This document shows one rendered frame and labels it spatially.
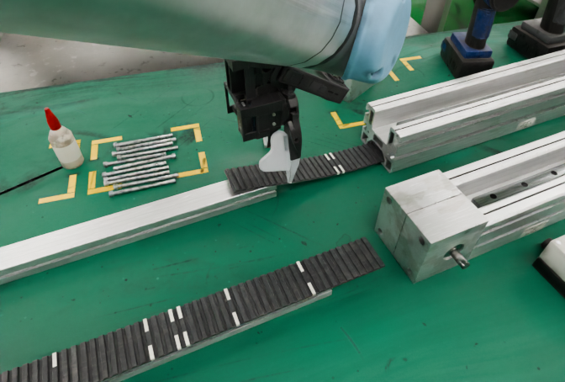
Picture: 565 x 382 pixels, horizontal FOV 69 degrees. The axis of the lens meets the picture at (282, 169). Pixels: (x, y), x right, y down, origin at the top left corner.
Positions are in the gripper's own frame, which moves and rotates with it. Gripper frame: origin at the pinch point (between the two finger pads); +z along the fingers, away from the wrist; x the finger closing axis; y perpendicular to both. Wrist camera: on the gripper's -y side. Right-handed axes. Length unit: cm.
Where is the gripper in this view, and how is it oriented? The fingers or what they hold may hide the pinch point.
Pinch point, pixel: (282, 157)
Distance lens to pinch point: 65.1
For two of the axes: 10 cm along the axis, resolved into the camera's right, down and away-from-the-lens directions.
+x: 3.9, 6.5, -6.5
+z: 0.0, 7.0, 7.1
